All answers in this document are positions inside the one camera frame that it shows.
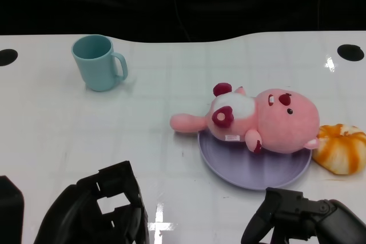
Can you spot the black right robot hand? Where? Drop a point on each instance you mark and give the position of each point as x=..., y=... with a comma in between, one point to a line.
x=334, y=221

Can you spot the purple plastic plate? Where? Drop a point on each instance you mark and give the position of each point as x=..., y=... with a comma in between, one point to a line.
x=251, y=169

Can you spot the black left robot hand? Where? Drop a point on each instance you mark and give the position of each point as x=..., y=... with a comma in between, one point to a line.
x=74, y=218

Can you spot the pink plush beaver doll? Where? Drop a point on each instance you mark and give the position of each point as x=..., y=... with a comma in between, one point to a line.
x=286, y=124

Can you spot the orange striped bread bun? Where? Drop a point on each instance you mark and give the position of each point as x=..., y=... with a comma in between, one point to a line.
x=340, y=152

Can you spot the teal plastic cup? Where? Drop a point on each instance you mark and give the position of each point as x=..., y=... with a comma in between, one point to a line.
x=95, y=69

